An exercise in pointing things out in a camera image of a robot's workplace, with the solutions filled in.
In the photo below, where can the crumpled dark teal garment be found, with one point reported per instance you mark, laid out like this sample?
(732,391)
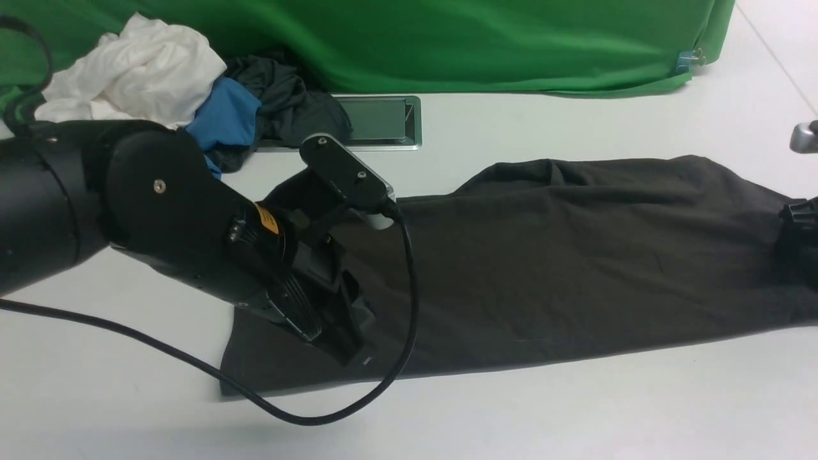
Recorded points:
(294,105)

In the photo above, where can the blue binder clip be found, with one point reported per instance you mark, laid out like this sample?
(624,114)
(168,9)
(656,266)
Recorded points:
(688,59)

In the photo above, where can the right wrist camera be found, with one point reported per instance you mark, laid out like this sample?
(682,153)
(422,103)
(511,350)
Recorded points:
(803,139)

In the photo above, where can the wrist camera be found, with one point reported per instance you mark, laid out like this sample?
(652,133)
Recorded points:
(359,188)
(803,139)

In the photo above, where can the green backdrop cloth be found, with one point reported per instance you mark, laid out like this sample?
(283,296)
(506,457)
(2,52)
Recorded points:
(576,48)

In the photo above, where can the dark gray long-sleeved shirt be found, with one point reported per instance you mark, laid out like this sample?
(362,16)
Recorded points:
(552,261)

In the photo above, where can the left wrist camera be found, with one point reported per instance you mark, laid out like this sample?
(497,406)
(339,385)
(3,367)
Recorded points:
(359,188)

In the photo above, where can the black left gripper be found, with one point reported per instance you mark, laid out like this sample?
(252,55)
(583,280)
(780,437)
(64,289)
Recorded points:
(293,268)

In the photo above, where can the crumpled blue garment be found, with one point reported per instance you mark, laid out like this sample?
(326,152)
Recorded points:
(225,127)

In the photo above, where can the crumpled white garment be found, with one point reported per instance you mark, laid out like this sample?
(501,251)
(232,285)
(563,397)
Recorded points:
(152,70)

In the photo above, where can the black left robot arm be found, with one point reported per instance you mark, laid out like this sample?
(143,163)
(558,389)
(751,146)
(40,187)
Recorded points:
(72,189)

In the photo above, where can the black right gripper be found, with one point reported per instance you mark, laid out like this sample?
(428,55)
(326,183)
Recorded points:
(796,245)

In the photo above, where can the metal table cable hatch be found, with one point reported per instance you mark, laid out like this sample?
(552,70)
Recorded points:
(362,123)

